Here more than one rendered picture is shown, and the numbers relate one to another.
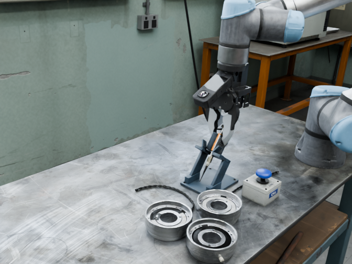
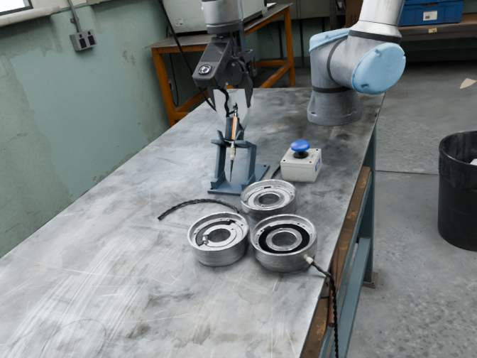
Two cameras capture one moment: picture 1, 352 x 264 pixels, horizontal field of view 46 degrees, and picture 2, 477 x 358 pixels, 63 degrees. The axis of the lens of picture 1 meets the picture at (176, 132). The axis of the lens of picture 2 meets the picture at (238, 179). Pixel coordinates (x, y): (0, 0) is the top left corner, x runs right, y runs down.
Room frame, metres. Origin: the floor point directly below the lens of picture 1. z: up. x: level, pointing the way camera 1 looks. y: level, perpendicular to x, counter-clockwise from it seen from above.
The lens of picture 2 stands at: (0.23, 0.09, 1.23)
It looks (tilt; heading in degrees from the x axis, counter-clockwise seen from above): 29 degrees down; 346
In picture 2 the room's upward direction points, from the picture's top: 10 degrees counter-clockwise
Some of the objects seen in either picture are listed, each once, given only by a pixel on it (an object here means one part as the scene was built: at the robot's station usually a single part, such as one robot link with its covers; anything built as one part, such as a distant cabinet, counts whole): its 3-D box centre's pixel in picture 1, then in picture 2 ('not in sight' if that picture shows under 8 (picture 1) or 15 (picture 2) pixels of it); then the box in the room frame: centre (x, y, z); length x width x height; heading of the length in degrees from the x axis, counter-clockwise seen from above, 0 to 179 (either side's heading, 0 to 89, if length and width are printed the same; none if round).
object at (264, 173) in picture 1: (262, 179); (300, 153); (0.91, -0.23, 0.85); 0.04 x 0.04 x 0.05
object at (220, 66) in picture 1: (230, 86); (230, 54); (1.01, -0.13, 1.06); 0.09 x 0.08 x 0.12; 139
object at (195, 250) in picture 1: (211, 241); (284, 243); (0.70, -0.08, 0.82); 0.10 x 0.10 x 0.04
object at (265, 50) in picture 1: (278, 81); (236, 69); (3.48, -0.87, 0.39); 1.50 x 0.62 x 0.78; 138
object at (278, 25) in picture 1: (276, 24); not in sight; (1.03, -0.23, 1.22); 0.11 x 0.11 x 0.08; 3
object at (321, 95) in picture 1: (330, 108); (333, 56); (1.15, -0.45, 0.97); 0.13 x 0.12 x 0.14; 3
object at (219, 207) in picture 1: (218, 208); (269, 202); (0.82, -0.11, 0.82); 0.10 x 0.10 x 0.04
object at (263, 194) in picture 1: (262, 187); (302, 162); (0.92, -0.23, 0.82); 0.08 x 0.07 x 0.05; 138
